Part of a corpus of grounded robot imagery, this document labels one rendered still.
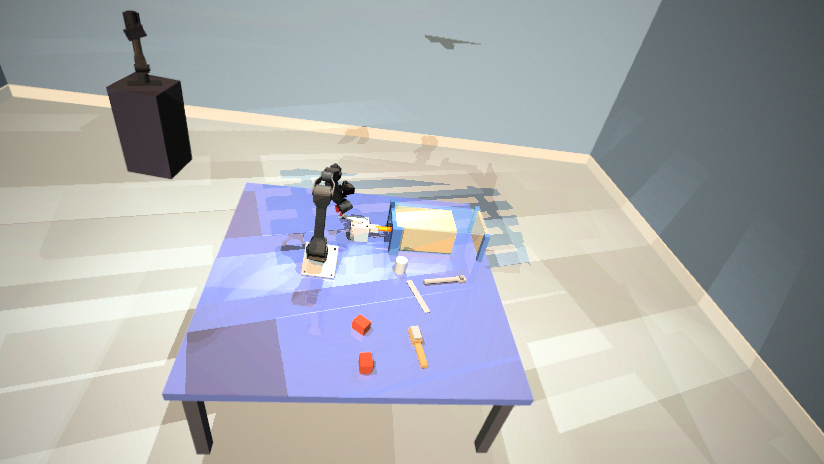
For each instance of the orange box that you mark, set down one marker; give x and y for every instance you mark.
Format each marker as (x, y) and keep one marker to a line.
(365, 363)
(361, 324)

